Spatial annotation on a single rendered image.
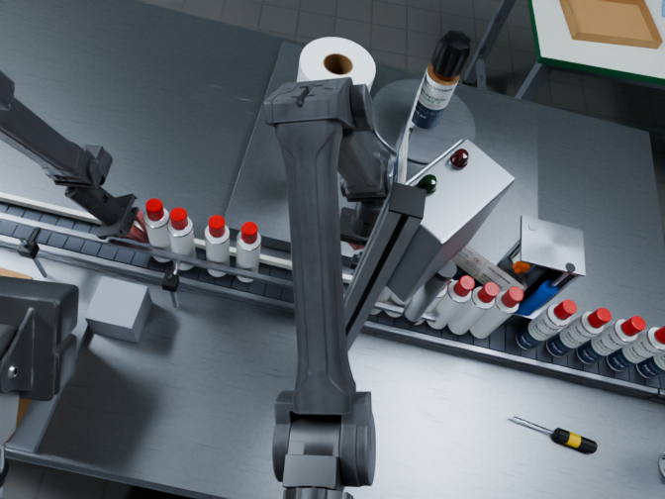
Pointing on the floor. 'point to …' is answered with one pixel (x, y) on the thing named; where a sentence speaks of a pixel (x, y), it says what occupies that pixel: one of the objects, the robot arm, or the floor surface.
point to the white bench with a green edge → (575, 53)
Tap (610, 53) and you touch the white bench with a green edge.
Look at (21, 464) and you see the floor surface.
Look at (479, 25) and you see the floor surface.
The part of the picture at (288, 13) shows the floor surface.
